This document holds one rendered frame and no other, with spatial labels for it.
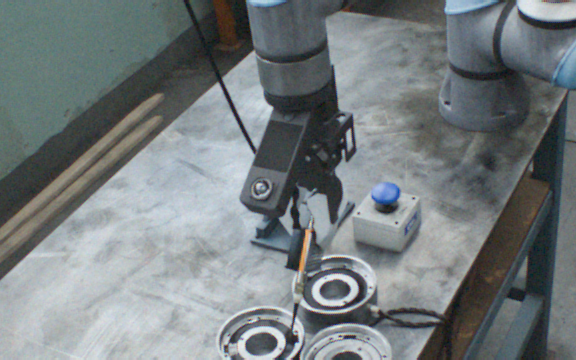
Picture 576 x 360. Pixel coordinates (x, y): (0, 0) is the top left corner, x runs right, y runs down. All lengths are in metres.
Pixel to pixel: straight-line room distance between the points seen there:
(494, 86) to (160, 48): 2.11
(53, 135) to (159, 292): 1.82
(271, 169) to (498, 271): 0.72
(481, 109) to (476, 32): 0.13
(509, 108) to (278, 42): 0.63
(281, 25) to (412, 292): 0.44
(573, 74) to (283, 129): 0.51
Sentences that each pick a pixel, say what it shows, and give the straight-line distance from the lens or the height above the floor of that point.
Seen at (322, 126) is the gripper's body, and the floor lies 1.07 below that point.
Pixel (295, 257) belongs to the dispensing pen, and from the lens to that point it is 1.01.
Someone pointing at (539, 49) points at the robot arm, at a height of 0.98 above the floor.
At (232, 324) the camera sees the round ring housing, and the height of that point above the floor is 0.83.
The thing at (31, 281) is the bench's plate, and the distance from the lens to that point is 1.28.
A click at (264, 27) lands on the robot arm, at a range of 0.85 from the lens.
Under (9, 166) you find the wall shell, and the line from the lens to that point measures 2.86.
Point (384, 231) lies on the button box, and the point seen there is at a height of 0.83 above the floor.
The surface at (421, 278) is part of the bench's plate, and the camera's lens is 1.15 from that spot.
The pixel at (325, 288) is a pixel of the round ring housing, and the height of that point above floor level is 0.82.
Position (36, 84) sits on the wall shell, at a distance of 2.88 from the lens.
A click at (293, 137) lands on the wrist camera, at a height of 1.10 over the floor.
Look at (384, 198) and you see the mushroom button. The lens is 1.16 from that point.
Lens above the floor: 1.59
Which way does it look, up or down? 36 degrees down
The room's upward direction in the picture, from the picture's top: 9 degrees counter-clockwise
